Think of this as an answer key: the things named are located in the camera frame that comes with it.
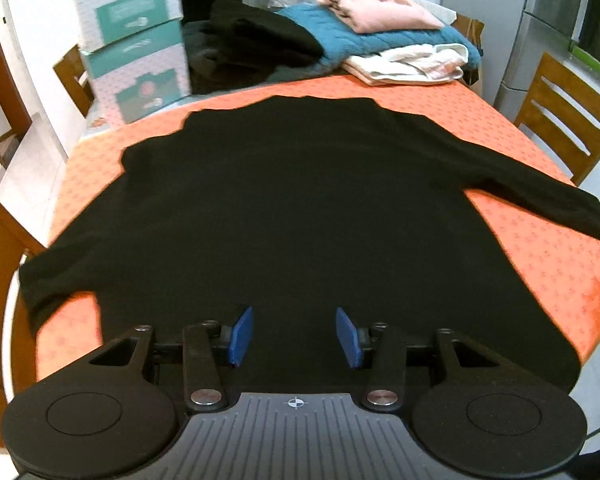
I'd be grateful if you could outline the black sweater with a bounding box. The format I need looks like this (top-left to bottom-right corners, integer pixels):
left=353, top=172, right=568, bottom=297
left=18, top=94, right=600, bottom=396

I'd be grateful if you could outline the wooden chair right with clothes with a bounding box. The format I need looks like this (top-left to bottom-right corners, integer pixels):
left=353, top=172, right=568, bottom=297
left=514, top=52, right=600, bottom=185

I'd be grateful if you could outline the white quilted jacket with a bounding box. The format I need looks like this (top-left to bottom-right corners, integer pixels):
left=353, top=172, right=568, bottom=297
left=341, top=44, right=469, bottom=87

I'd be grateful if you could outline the teal knitted sweater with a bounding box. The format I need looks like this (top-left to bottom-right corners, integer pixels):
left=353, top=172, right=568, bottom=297
left=266, top=3, right=481, bottom=84

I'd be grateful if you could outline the lower teal pink carton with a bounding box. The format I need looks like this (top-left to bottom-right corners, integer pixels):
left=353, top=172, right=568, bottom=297
left=81, top=20, right=190, bottom=128

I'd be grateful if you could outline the orange flower-pattern table mat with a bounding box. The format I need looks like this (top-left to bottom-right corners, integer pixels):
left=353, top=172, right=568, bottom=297
left=34, top=72, right=600, bottom=382

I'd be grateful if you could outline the black folded clothes pile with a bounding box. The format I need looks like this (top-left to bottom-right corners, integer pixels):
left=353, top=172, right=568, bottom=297
left=182, top=0, right=324, bottom=94

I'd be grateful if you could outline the silver refrigerator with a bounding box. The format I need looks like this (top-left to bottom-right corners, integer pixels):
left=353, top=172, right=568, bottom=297
left=494, top=0, right=590, bottom=120

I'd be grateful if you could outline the pink folded garment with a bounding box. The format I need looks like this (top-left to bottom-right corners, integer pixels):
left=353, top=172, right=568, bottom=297
left=316, top=0, right=444, bottom=35

